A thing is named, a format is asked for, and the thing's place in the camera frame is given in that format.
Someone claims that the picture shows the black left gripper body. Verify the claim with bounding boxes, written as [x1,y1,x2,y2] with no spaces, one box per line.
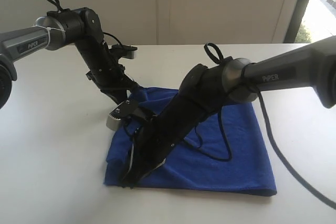
[86,50,131,93]

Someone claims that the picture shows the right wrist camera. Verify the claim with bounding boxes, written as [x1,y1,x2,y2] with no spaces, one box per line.
[106,100,139,131]

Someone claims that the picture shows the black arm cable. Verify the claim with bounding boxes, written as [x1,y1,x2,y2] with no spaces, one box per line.
[123,42,336,209]
[41,0,125,51]

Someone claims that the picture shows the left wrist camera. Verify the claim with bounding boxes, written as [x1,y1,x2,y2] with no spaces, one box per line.
[109,45,138,59]

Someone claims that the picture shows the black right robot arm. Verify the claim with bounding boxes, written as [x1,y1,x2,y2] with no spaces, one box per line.
[120,37,335,187]

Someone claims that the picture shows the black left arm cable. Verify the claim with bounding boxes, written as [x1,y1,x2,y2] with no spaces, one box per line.
[41,0,125,51]

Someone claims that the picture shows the blue towel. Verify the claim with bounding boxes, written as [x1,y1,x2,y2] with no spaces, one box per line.
[103,87,278,197]

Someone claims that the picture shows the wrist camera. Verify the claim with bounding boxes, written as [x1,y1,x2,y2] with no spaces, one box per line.
[106,100,139,131]
[109,45,138,59]

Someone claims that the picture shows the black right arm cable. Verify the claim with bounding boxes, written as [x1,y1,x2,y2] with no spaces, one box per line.
[123,42,336,209]

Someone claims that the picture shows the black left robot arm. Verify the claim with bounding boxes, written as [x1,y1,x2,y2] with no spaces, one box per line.
[1,7,139,106]

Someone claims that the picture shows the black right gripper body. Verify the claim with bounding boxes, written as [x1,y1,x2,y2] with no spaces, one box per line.
[132,113,192,162]

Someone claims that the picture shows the dark window frame post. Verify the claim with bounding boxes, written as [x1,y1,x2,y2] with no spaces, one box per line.
[283,0,309,44]

